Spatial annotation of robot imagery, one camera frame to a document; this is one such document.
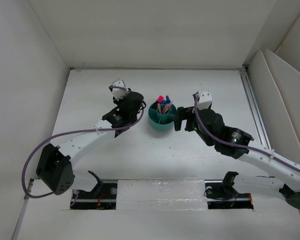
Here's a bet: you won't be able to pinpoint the red translucent pen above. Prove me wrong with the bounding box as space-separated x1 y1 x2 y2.
162 101 173 114

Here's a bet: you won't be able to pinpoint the clear blue-capped spray bottle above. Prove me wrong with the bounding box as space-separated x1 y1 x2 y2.
165 95 171 104

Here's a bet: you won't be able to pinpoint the purple translucent pen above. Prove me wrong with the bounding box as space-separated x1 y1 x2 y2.
157 103 162 114

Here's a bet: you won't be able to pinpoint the pink capped black highlighter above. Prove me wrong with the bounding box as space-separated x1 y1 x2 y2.
156 95 165 104

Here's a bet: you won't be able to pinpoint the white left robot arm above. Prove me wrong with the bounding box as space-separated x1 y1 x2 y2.
36 90 146 199

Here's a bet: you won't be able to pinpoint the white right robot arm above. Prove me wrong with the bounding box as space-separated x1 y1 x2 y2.
174 106 300 210

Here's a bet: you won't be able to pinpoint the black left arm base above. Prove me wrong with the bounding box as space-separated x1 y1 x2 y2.
69 170 118 210

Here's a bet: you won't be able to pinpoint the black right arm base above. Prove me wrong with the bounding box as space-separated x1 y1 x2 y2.
203 171 254 210

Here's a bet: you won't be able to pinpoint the teal round divided organizer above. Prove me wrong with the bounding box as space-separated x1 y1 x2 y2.
148 102 177 132

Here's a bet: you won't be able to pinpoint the white foam boards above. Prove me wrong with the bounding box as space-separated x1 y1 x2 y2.
247 49 300 164

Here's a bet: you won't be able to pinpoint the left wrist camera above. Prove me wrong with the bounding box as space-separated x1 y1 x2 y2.
108 78 129 101

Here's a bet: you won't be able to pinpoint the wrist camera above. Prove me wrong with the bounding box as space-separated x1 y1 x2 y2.
108 78 129 101
193 89 213 111

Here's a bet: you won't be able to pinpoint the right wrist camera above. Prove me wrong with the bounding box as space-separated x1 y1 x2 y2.
193 89 213 111

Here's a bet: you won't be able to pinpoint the aluminium rail right side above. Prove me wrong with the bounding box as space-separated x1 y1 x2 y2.
239 64 271 149

